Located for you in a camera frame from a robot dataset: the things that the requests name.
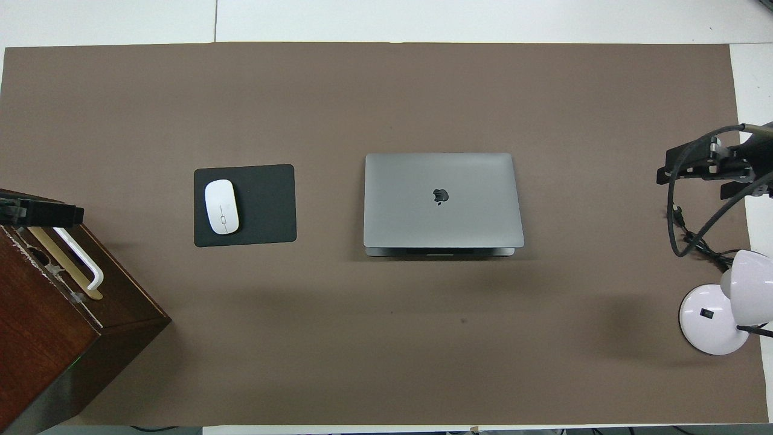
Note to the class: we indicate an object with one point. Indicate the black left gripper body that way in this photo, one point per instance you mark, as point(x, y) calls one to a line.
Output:
point(12, 212)

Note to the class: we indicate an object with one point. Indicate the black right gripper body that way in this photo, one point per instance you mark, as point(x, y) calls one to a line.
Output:
point(746, 166)

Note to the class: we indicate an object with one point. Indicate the grey laptop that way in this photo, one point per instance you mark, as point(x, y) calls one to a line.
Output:
point(410, 211)

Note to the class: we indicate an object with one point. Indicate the dark brown wooden box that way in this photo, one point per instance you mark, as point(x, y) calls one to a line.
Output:
point(42, 326)

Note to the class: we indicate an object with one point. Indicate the white desk lamp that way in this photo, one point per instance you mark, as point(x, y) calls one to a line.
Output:
point(703, 314)

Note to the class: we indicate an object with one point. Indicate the white computer mouse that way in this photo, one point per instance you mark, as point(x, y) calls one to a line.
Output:
point(221, 206)

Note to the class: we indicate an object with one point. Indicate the black mouse pad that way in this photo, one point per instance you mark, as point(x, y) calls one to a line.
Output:
point(269, 205)

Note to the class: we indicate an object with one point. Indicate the brown table mat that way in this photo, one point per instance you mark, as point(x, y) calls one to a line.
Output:
point(362, 338)

